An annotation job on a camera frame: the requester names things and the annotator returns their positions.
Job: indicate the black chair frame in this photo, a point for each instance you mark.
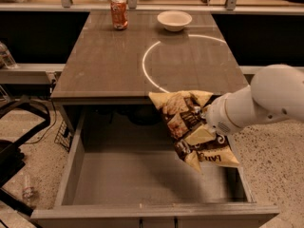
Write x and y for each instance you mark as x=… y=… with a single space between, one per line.
x=11 y=157

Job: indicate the open grey top drawer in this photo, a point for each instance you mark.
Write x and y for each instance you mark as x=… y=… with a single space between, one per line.
x=122 y=175

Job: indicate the white paper bowl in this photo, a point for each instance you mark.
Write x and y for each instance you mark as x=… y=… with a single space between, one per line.
x=174 y=20

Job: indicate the clear bottle on floor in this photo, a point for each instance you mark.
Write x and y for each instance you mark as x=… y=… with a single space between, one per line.
x=28 y=191

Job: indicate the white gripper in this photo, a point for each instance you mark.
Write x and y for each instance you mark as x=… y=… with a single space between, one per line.
x=218 y=116

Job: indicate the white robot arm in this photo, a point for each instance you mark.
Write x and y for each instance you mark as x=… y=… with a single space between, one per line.
x=276 y=93

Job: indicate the brown chip bag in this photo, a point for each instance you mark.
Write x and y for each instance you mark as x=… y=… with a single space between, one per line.
x=183 y=112

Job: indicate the black wire basket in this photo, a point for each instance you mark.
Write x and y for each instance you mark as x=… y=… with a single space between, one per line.
x=64 y=137

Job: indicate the clear plastic bottle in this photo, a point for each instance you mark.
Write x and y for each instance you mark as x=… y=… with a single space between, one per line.
x=6 y=59

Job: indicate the orange soda can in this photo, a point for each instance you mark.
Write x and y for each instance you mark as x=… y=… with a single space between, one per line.
x=118 y=13

